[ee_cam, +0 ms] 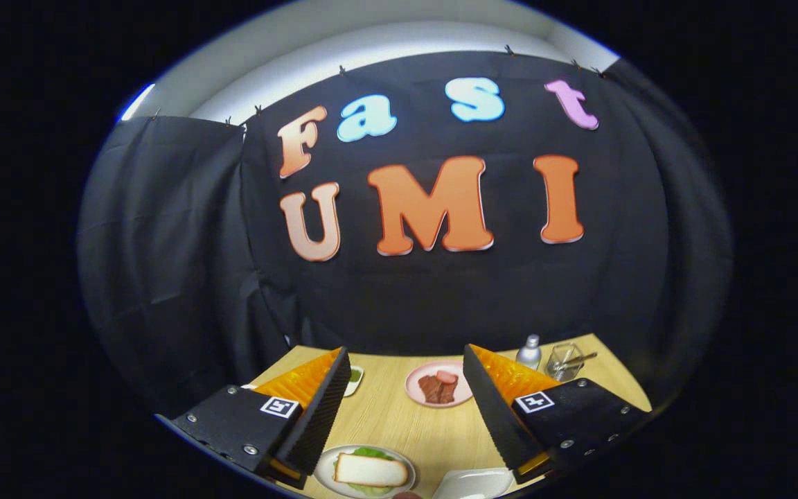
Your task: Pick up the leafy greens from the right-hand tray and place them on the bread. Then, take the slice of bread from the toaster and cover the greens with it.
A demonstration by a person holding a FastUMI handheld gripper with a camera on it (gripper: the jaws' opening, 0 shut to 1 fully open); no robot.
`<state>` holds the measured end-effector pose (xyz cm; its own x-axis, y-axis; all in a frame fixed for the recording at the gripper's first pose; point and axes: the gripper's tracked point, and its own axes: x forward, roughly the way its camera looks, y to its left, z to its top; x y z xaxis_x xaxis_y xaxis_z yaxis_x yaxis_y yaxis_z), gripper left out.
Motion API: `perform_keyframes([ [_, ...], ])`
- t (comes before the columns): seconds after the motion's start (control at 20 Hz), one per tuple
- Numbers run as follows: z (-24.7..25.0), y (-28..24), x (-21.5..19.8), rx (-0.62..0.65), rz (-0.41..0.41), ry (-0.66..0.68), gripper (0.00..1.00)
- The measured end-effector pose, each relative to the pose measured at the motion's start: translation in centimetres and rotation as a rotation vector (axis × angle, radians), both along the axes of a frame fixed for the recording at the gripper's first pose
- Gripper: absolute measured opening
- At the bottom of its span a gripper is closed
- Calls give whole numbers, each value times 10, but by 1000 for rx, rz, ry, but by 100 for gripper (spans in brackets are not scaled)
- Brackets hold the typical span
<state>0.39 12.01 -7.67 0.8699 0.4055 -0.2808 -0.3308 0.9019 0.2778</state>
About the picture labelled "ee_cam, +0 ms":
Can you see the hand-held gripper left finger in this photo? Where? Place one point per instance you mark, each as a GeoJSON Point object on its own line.
{"type": "Point", "coordinates": [323, 409]}

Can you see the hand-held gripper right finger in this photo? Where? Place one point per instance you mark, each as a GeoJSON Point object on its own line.
{"type": "Point", "coordinates": [489, 409]}

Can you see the green lettuce leaf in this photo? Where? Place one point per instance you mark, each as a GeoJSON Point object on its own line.
{"type": "Point", "coordinates": [371, 452]}

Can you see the white divided bean dish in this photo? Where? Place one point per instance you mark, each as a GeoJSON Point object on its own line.
{"type": "Point", "coordinates": [355, 381]}

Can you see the red meat strip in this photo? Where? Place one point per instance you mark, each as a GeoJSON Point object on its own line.
{"type": "Point", "coordinates": [446, 377]}

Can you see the brown cooked meat piece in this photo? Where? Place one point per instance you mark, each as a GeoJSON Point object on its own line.
{"type": "Point", "coordinates": [433, 391]}

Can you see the white round plate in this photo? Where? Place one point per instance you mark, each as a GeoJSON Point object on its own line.
{"type": "Point", "coordinates": [323, 471]}

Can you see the green-labelled metal bottle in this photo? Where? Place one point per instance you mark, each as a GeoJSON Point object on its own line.
{"type": "Point", "coordinates": [529, 355]}

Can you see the white rounded square dish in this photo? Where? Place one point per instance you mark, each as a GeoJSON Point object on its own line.
{"type": "Point", "coordinates": [472, 484]}

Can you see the pink plate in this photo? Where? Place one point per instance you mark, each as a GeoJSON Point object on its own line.
{"type": "Point", "coordinates": [413, 378]}

